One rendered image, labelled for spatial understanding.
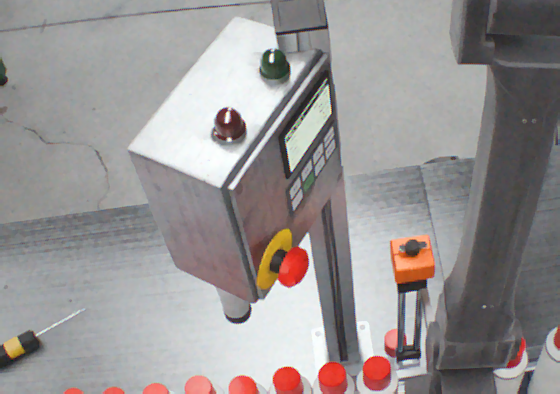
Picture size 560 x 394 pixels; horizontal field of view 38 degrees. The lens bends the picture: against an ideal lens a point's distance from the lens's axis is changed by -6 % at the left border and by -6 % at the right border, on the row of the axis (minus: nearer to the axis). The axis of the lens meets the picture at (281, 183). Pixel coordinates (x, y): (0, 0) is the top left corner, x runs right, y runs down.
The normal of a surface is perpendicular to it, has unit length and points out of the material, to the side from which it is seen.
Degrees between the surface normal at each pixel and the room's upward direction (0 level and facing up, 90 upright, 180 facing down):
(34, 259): 0
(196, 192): 90
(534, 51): 9
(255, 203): 90
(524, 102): 82
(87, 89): 0
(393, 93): 0
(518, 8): 75
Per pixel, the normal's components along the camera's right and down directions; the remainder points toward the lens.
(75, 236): -0.11, -0.58
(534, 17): -0.03, 0.70
